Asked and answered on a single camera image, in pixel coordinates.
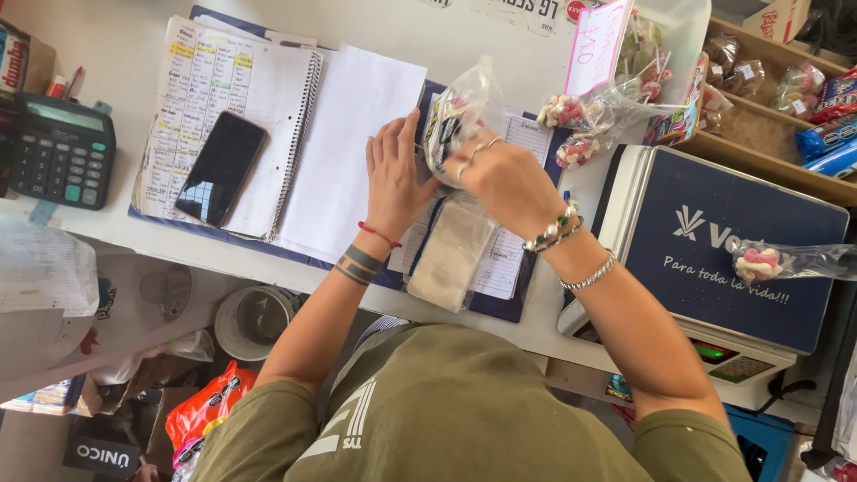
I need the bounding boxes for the person's right hand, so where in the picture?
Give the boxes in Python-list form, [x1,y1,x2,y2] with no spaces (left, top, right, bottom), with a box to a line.
[445,134,571,243]

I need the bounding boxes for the person's left hand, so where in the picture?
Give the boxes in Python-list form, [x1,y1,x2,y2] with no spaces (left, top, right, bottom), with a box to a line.
[365,108,441,243]

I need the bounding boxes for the clear bag of candies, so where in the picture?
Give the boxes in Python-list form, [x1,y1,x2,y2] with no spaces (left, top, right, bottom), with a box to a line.
[422,55,506,190]

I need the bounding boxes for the silver finger rings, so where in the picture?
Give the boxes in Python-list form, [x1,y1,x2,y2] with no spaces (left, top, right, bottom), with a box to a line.
[457,136,503,176]

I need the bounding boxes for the stack of clear plastic bags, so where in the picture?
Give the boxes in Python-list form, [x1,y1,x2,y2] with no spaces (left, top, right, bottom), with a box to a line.
[406,193,499,314]

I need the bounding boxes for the pink and white gummy bag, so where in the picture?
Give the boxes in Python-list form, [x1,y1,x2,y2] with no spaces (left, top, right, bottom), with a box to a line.
[536,92,613,132]
[554,131,620,170]
[731,240,857,286]

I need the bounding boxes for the printed form pad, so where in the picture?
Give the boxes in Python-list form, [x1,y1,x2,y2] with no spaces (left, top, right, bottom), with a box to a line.
[387,107,557,301]

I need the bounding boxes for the blank white paper sheet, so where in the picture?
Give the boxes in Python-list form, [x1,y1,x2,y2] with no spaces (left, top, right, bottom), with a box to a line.
[275,43,429,265]

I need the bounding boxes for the dark blue folder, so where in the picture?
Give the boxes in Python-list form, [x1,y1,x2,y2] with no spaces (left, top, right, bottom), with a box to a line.
[127,5,570,324]

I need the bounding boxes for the pink handwritten paper sign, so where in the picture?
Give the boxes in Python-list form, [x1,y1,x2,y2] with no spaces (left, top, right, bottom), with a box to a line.
[564,0,633,96]

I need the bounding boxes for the colourful candy box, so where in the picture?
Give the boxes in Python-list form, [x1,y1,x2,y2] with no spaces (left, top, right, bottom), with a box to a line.
[643,52,711,147]

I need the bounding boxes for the clear tub of lollipops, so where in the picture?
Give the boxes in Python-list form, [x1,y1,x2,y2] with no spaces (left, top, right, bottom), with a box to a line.
[599,0,712,118]

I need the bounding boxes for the black smartphone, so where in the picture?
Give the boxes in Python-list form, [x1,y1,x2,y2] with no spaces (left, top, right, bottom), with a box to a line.
[174,110,269,229]

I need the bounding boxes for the spiral notebook with handwritten list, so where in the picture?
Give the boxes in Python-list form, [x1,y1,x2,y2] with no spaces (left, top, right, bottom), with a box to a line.
[131,15,325,243]

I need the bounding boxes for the olive green shirt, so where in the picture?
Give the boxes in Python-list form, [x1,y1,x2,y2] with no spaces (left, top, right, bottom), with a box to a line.
[191,323,754,482]

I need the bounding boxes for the digital scale with blue platform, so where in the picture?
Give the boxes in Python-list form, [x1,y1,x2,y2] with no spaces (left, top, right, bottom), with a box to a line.
[556,144,851,409]

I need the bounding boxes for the white plastic bucket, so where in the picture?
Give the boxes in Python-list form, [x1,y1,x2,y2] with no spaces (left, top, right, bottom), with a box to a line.
[213,286,304,363]

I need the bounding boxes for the wooden shelf with snack packets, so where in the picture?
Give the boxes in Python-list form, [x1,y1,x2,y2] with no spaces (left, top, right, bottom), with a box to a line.
[659,17,857,208]

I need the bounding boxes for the brown cardboard box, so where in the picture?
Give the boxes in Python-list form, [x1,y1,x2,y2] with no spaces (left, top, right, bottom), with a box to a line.
[742,0,812,45]

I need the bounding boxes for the orange snack bag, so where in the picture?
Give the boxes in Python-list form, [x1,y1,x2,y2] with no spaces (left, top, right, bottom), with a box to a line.
[165,361,258,470]

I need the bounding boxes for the blue plastic crate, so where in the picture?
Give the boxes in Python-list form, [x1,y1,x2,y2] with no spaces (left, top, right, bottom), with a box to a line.
[722,403,801,482]

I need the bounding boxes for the red marker pen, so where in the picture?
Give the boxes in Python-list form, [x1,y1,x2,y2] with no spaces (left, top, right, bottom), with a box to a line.
[46,66,85,101]

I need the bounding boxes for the black desk calculator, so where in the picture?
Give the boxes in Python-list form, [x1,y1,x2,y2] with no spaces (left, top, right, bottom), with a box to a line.
[8,92,117,211]

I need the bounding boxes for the white plastic bag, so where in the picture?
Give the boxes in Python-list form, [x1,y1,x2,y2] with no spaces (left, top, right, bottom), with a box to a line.
[0,216,100,317]

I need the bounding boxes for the cardboard box with red print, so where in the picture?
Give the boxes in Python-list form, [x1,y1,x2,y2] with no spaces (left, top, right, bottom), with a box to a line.
[0,19,57,98]

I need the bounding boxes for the black box with white print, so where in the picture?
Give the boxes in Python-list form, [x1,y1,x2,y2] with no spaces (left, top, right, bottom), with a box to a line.
[62,435,141,479]

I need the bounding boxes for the green and white beaded bracelet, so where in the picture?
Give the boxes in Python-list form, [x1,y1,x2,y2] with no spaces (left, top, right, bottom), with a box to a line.
[521,201,585,254]

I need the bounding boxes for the red string bracelet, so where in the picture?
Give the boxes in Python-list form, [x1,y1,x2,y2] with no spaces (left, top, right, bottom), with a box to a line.
[357,221,403,250]

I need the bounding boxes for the silver chain bracelet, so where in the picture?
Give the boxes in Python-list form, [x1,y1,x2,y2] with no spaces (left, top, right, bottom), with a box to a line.
[557,249,618,292]

